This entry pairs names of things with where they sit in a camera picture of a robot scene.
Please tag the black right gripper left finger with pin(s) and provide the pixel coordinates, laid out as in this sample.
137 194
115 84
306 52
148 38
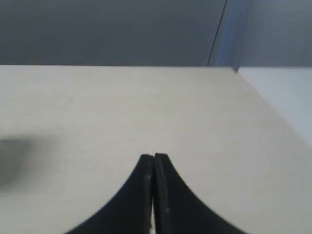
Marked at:
129 210

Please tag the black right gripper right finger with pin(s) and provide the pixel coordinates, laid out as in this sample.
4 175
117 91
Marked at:
177 210

